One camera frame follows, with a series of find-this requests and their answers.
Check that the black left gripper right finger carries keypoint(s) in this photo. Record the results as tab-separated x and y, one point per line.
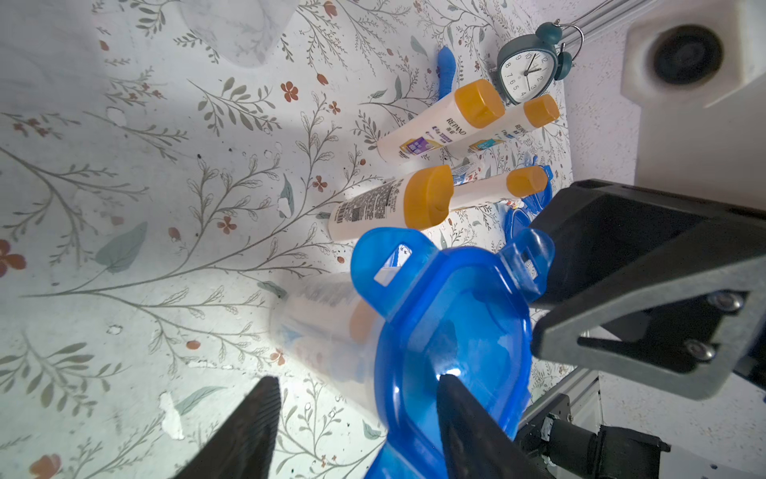
474	445

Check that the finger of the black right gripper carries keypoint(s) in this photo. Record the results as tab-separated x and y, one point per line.
661	289

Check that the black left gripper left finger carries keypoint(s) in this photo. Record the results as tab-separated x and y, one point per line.
243	447

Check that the clear plastic kit container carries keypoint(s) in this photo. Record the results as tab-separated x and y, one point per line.
326	325

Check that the yellow cap bottle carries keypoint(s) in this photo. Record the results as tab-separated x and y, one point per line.
458	116
515	123
511	186
418	201

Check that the green teal alarm clock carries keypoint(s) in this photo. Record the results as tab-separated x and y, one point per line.
528	65

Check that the clear plastic cup right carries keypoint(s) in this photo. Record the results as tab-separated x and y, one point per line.
242	31

